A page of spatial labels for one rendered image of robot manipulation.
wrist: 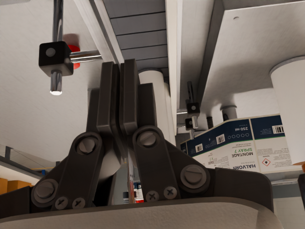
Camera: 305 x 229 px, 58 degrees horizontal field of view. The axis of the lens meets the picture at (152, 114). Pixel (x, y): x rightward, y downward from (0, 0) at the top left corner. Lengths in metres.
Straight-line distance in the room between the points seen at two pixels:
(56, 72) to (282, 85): 0.41
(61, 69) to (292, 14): 0.32
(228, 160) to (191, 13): 0.41
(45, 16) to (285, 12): 0.35
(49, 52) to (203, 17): 0.27
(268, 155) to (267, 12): 0.41
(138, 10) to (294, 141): 0.35
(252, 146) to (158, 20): 0.46
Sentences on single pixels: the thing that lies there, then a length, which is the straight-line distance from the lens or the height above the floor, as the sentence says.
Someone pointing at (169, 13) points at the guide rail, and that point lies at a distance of 0.33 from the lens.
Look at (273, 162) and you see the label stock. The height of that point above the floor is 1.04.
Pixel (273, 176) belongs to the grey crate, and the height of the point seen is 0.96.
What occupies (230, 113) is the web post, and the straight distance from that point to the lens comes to 0.76.
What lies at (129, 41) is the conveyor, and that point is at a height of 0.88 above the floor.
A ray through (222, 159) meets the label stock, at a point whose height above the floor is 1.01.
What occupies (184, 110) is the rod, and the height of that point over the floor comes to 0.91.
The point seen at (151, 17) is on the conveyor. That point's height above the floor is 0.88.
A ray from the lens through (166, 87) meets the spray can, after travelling 0.55.
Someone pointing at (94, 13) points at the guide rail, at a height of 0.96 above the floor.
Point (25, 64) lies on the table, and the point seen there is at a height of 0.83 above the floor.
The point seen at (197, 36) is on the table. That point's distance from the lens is 0.53.
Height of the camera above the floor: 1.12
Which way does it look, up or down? 18 degrees down
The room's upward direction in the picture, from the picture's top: 175 degrees clockwise
